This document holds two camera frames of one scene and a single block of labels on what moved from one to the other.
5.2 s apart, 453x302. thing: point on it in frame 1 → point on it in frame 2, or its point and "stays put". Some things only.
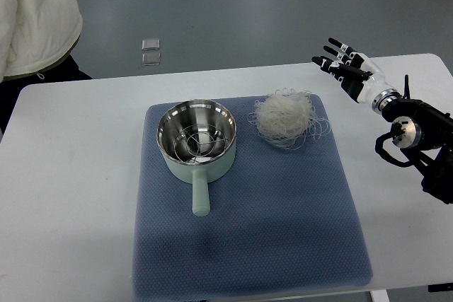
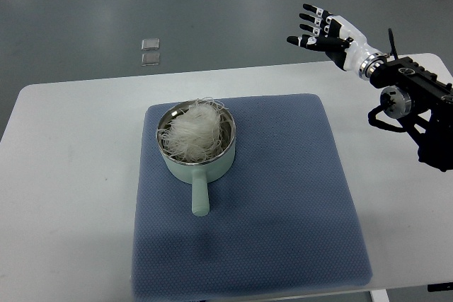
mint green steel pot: (197, 140) stays put
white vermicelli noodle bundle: (286, 118) → (196, 134)
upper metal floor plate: (151, 44) stays put
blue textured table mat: (280, 221) stays put
